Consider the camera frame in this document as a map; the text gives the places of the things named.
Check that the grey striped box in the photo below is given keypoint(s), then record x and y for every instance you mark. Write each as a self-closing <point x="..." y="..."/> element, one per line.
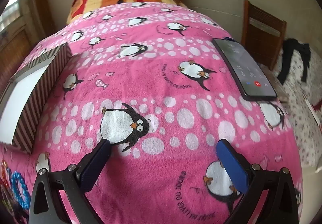
<point x="37" y="93"/>

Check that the black smartphone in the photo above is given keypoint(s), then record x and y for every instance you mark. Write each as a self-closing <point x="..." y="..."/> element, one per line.
<point x="241" y="65"/>

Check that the wooden door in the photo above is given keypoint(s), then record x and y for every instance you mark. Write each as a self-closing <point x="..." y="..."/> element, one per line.
<point x="15" y="48"/>

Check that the pink penguin blanket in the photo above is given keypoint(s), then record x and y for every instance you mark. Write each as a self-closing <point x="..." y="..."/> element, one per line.
<point x="151" y="75"/>

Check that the black garment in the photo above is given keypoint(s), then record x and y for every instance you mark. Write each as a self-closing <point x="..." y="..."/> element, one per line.
<point x="291" y="55"/>

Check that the white floral bedsheet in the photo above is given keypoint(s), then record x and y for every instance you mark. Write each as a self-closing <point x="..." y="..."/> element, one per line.
<point x="301" y="126"/>

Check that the wooden chair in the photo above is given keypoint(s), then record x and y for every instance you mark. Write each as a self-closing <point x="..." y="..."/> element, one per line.
<point x="261" y="38"/>

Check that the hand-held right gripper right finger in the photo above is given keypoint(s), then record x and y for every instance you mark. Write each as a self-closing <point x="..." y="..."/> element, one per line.
<point x="234" y="166"/>

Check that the window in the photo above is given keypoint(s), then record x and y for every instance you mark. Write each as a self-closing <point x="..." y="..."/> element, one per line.
<point x="11" y="10"/>

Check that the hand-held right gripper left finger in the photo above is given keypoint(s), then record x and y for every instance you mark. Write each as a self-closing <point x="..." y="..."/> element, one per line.
<point x="94" y="163"/>

